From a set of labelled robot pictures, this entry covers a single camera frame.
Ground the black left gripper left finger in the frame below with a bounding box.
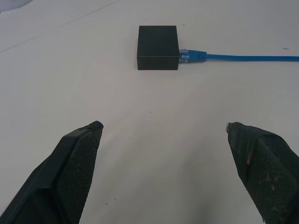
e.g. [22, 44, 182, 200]
[0, 120, 104, 224]

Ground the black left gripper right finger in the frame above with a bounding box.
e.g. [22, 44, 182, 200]
[225, 121, 299, 224]

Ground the black square box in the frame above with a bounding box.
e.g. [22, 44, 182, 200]
[136, 25, 180, 71]

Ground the blue Ethernet cable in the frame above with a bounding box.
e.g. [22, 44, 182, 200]
[178, 48, 299, 64]

